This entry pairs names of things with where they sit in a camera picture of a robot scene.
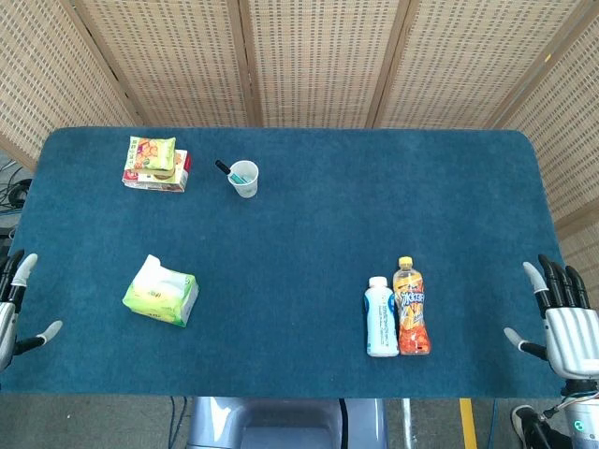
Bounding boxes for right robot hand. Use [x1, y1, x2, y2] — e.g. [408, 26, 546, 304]
[503, 253, 599, 381]

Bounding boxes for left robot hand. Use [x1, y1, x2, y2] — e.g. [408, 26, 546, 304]
[0, 249, 64, 372]

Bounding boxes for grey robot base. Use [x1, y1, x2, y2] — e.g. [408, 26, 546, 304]
[185, 397, 389, 449]

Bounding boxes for white tissue sheet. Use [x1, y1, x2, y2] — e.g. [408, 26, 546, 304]
[134, 253, 175, 294]

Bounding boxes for green tissue pack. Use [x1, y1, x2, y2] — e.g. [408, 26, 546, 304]
[122, 268, 200, 328]

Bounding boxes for black white shoe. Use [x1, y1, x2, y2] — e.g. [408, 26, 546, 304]
[509, 404, 540, 449]

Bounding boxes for yellow floor tape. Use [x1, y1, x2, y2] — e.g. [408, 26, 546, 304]
[459, 398, 478, 449]

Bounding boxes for orange iced tea bottle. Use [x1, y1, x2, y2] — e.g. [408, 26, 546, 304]
[391, 255, 432, 356]

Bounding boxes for white milk bottle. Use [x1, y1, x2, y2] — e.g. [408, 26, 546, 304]
[363, 275, 401, 358]

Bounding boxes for red white snack box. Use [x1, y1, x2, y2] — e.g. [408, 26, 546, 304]
[122, 149, 192, 193]

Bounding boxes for green yellow snack bag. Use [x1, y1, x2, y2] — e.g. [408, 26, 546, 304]
[124, 136, 178, 172]

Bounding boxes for black marker pen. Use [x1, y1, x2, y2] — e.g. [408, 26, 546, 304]
[214, 159, 242, 184]

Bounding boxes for white paper cup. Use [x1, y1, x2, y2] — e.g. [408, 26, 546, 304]
[228, 160, 260, 199]

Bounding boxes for blue table cloth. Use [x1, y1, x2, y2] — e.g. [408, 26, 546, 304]
[0, 126, 568, 399]

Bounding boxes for woven bamboo folding screen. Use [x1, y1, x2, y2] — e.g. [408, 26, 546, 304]
[0, 0, 599, 310]

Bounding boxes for black floor cables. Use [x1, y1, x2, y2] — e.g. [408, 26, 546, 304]
[0, 158, 34, 256]

